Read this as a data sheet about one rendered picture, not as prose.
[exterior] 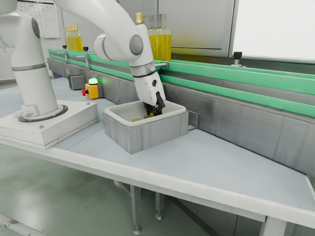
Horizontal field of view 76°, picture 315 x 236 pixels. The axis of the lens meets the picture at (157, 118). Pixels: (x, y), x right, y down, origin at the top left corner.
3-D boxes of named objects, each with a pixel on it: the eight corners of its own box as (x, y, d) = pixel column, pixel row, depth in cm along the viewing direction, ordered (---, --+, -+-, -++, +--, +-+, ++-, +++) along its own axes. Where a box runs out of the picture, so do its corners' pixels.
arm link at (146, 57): (107, 33, 46) (86, 36, 53) (121, 77, 52) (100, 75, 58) (151, 19, 55) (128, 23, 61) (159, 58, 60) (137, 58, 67)
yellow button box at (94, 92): (103, 98, 110) (102, 84, 107) (90, 100, 106) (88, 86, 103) (98, 95, 115) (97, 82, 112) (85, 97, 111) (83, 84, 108)
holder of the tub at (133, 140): (198, 129, 71) (200, 108, 68) (130, 154, 56) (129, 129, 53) (167, 116, 84) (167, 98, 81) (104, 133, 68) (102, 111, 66)
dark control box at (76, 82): (86, 89, 130) (84, 76, 127) (73, 90, 126) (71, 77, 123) (81, 86, 136) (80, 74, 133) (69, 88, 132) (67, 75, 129)
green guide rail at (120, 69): (145, 83, 80) (144, 62, 77) (143, 84, 79) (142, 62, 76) (50, 56, 210) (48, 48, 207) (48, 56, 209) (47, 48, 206)
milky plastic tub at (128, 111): (188, 132, 68) (190, 107, 65) (130, 154, 55) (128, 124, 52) (157, 118, 81) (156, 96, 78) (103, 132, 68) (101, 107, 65)
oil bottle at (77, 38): (84, 60, 175) (79, 24, 165) (78, 61, 171) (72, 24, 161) (82, 60, 179) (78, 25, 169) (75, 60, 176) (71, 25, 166)
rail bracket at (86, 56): (91, 70, 120) (89, 46, 115) (79, 71, 116) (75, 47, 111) (89, 70, 123) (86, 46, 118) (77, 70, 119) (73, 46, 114)
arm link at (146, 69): (161, 60, 58) (163, 69, 60) (145, 57, 65) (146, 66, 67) (140, 68, 55) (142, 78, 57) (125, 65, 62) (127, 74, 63)
